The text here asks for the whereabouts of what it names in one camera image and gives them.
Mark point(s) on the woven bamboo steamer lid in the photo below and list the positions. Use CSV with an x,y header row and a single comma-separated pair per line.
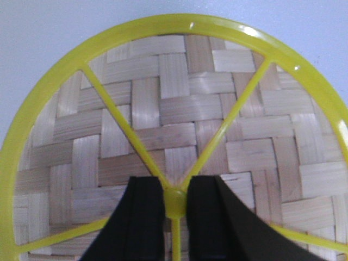
x,y
175,96

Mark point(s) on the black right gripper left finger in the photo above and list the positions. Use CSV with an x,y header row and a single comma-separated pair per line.
x,y
135,229

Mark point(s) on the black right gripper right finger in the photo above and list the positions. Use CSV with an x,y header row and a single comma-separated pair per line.
x,y
221,227

